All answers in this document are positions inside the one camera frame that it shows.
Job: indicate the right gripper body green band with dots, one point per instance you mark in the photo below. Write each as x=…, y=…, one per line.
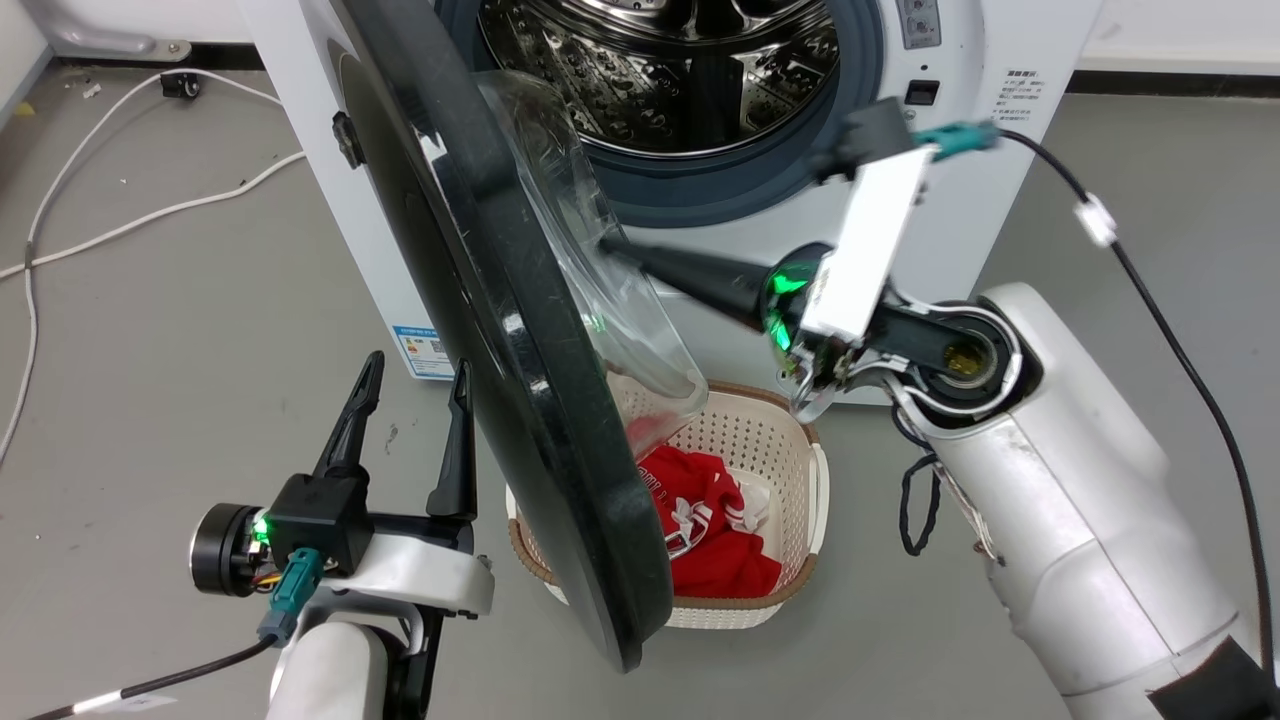
x=790, y=300

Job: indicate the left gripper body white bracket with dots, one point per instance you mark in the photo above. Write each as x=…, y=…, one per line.
x=420, y=570

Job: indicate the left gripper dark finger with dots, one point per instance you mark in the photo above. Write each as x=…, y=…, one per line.
x=350, y=430
x=460, y=470

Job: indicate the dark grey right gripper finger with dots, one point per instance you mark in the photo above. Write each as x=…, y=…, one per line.
x=710, y=282

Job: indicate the black round washing machine door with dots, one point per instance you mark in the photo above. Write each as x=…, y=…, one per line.
x=480, y=300

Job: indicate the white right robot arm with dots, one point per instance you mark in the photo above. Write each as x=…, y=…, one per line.
x=1060, y=480

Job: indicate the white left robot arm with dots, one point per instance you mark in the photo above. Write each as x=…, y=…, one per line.
x=330, y=670

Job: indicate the grey rubber door gasket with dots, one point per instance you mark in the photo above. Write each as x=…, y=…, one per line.
x=720, y=188

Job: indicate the white front-load washing machine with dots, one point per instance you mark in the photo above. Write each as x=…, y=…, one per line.
x=965, y=250

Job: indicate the blue energy label sticker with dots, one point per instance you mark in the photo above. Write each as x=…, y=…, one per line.
x=425, y=352

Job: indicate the white perforated laundry basket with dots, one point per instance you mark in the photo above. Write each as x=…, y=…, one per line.
x=765, y=440

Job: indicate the stainless steel washer drum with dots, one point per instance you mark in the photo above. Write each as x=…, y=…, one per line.
x=660, y=80

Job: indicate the red garment with white trim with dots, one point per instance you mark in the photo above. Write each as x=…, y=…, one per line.
x=722, y=568

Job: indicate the white warning text sticker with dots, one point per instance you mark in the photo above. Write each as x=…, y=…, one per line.
x=1018, y=96

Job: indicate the small black floor plug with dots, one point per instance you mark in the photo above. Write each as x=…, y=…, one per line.
x=180, y=85

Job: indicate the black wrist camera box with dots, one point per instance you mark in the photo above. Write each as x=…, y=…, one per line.
x=320, y=515

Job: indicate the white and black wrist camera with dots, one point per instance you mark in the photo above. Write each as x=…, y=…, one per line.
x=870, y=240

